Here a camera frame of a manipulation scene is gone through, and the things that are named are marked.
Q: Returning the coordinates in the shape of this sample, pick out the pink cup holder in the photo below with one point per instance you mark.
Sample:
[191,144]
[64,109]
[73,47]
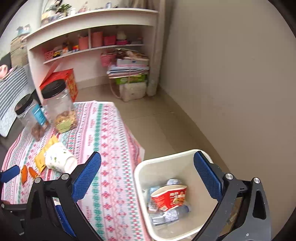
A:
[83,43]
[96,39]

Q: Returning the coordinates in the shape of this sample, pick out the white bookshelf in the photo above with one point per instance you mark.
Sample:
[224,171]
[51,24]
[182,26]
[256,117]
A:
[54,47]

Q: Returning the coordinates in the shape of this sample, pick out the crushed clear plastic bottle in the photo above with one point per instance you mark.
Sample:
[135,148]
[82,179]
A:
[172,215]

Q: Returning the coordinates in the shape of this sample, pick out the red gift box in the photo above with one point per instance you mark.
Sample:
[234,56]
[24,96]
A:
[59,81]

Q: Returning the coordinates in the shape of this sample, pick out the white trash bin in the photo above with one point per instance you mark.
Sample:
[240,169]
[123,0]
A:
[150,175]

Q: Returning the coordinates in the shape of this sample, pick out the pink basket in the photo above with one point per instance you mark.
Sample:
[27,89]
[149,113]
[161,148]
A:
[107,59]

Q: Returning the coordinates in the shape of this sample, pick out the red instant noodle bowl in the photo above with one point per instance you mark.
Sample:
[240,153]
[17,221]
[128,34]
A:
[169,197]

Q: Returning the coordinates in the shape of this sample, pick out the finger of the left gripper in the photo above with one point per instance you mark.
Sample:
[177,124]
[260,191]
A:
[9,174]

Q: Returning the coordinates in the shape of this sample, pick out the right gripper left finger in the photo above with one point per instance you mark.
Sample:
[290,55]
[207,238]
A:
[41,220]

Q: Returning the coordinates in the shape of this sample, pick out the beige curtain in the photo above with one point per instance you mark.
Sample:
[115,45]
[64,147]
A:
[155,36]

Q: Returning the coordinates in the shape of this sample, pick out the grey white quilted cover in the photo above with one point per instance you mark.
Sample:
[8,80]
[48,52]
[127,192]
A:
[13,89]

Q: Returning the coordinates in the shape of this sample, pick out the nut jar with blue label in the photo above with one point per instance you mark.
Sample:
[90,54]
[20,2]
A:
[30,113]

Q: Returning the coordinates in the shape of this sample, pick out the snack jar with green packet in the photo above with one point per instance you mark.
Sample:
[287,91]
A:
[61,111]

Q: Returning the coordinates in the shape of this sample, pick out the light blue paper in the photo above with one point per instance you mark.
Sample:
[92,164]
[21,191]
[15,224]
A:
[174,182]

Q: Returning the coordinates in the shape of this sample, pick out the woven storage box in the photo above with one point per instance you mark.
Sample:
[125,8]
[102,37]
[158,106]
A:
[18,51]

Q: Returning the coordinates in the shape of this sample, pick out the blue tissue box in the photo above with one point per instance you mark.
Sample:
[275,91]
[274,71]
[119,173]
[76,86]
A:
[62,217]

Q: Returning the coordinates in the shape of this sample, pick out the stack of books and papers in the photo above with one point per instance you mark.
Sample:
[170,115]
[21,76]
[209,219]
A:
[128,63]

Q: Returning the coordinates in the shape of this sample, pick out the patterned pink tablecloth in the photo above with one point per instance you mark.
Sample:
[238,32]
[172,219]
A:
[111,203]

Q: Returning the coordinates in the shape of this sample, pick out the white paper cup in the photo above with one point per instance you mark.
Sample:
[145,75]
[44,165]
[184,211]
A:
[60,159]

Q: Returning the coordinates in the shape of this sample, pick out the pink plush toy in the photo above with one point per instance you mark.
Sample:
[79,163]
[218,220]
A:
[3,71]

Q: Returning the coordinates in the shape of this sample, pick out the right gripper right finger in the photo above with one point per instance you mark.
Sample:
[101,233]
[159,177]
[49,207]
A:
[253,220]

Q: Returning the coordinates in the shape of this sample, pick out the white sack bag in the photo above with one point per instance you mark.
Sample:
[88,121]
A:
[132,91]

